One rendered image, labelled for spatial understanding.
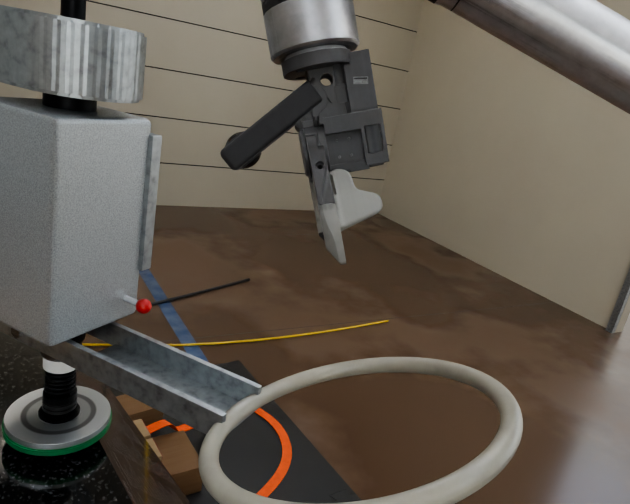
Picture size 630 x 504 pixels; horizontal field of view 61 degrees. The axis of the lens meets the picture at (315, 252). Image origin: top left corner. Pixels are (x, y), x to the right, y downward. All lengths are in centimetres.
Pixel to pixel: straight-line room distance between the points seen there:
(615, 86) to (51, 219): 86
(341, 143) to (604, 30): 35
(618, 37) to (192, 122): 575
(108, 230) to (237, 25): 542
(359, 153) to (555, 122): 548
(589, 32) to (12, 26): 83
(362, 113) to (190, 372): 71
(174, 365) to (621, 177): 489
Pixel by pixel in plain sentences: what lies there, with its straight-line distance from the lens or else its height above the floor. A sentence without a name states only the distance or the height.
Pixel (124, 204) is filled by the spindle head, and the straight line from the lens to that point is 109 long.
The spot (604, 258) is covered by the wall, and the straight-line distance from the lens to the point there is 560.
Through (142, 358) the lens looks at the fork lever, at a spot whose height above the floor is 109.
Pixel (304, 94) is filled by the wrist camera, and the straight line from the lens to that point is 54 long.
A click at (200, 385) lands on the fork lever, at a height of 110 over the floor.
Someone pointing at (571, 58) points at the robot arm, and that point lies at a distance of 73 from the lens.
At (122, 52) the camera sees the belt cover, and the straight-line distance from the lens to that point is 99.
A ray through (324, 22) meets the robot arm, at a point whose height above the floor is 174.
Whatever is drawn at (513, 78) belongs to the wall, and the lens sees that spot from 641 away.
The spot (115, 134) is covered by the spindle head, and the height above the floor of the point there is 153.
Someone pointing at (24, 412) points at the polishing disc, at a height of 90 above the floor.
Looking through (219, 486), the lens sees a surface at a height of 117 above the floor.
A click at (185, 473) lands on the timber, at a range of 233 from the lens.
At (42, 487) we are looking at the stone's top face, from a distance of 126.
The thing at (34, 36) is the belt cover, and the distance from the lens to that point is 99.
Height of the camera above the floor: 169
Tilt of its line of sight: 18 degrees down
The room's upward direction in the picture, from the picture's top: 11 degrees clockwise
